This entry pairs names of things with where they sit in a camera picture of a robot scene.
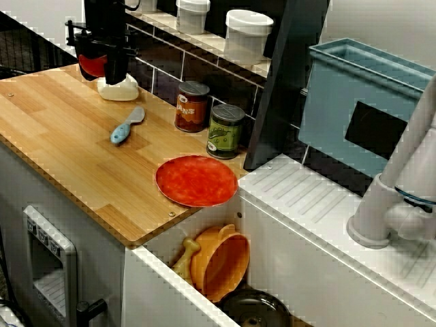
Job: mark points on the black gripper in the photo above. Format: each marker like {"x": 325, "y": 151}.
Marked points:
{"x": 102, "y": 42}

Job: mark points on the red bowl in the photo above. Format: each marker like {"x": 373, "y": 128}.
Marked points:
{"x": 92, "y": 64}

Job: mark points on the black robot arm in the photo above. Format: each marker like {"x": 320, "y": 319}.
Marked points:
{"x": 102, "y": 17}

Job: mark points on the black tiled backsplash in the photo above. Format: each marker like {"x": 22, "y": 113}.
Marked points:
{"x": 163, "y": 54}

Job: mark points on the wooden countertop board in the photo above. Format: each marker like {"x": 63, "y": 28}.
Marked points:
{"x": 68, "y": 136}

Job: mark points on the red beans can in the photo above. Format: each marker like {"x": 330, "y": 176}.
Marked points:
{"x": 190, "y": 109}

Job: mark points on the medium white lidded jar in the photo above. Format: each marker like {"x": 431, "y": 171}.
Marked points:
{"x": 192, "y": 17}

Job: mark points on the cream shelf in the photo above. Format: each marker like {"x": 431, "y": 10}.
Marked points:
{"x": 211, "y": 41}

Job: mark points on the green peas can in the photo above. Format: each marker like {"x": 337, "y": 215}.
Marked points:
{"x": 223, "y": 133}

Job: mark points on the red round plate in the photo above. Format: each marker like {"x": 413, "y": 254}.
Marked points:
{"x": 197, "y": 180}

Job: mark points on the large white lidded jar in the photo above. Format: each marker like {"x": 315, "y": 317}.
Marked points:
{"x": 245, "y": 37}

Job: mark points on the dark grey upright panel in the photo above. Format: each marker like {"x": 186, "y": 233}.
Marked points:
{"x": 282, "y": 85}

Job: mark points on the grey oven door panel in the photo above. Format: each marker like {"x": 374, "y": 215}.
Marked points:
{"x": 68, "y": 272}

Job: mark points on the yellow toy chicken drumstick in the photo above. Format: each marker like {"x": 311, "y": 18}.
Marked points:
{"x": 185, "y": 262}

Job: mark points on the orange toy bowl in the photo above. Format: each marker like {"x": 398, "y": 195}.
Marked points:
{"x": 221, "y": 265}

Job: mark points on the blue plastic bin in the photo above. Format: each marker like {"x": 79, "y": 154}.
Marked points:
{"x": 327, "y": 119}

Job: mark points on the white toy kitchen body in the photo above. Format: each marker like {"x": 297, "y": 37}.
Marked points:
{"x": 306, "y": 255}

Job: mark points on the black pot lid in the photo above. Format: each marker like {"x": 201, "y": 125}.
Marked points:
{"x": 259, "y": 306}

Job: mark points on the grey toy faucet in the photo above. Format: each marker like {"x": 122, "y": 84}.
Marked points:
{"x": 374, "y": 204}

